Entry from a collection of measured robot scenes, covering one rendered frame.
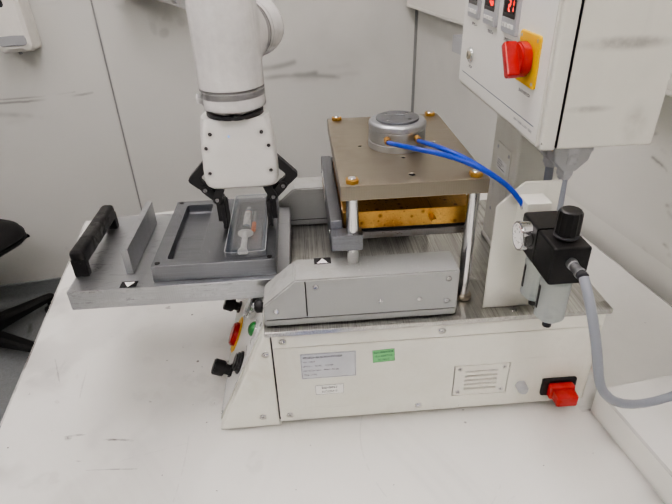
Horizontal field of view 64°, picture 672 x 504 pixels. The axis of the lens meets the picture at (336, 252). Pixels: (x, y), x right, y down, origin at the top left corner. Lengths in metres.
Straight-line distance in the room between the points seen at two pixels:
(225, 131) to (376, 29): 1.62
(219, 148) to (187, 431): 0.41
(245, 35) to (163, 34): 1.53
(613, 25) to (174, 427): 0.75
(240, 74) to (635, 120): 0.45
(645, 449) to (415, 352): 0.31
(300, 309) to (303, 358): 0.08
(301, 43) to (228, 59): 1.55
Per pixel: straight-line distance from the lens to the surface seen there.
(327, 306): 0.68
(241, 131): 0.72
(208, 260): 0.73
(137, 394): 0.93
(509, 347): 0.78
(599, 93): 0.65
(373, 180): 0.65
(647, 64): 0.67
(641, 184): 1.23
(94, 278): 0.80
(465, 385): 0.81
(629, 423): 0.84
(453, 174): 0.67
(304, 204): 0.91
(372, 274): 0.67
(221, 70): 0.69
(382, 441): 0.80
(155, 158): 2.33
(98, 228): 0.85
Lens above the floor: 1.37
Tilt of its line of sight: 31 degrees down
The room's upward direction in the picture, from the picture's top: 2 degrees counter-clockwise
